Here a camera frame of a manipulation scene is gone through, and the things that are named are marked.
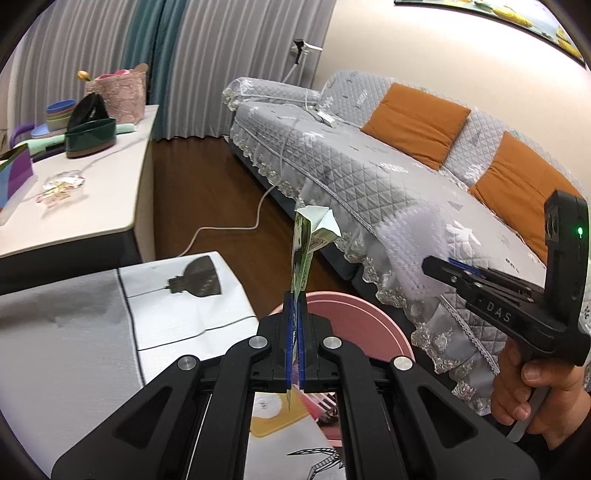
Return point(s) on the pink lace basket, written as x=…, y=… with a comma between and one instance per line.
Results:
x=122, y=97

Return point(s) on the teal curtain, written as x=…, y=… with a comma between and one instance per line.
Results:
x=152, y=69

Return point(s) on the stack of coloured bowls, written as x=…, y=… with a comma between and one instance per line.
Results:
x=57, y=113

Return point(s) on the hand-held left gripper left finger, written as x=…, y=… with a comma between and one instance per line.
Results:
x=272, y=355

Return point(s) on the white side table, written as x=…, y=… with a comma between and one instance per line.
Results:
x=92, y=203

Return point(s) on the black bag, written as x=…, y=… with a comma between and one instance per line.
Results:
x=87, y=113

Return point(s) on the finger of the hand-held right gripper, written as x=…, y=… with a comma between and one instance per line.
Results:
x=450, y=284
x=461, y=265

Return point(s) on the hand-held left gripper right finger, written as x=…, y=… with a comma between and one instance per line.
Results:
x=318, y=355

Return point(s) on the clear crinkled wrapper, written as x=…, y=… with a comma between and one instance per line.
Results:
x=60, y=187

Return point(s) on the person's right hand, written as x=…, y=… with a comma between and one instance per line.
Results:
x=547, y=376

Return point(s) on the grey quilted sofa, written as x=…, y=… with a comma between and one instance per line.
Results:
x=346, y=152

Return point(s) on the dark green basin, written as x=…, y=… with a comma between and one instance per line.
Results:
x=90, y=141

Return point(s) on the white power adapter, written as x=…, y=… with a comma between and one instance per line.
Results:
x=327, y=119

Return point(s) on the mint green cloth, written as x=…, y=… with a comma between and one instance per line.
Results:
x=124, y=128

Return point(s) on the grey curtain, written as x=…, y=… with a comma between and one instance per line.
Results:
x=69, y=46
x=249, y=60

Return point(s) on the orange cushion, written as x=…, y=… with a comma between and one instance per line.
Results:
x=415, y=122
x=526, y=194

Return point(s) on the white foam net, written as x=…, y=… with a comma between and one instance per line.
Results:
x=411, y=249

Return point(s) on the multicoloured box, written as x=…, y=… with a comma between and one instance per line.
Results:
x=18, y=168

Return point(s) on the framed wall picture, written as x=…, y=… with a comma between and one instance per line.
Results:
x=531, y=18

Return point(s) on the pink plastic basin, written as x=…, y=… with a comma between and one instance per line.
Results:
x=360, y=332

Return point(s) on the green white paper wrapper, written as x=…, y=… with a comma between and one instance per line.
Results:
x=307, y=240

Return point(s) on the orange artificial flower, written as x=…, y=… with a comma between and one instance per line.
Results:
x=83, y=75

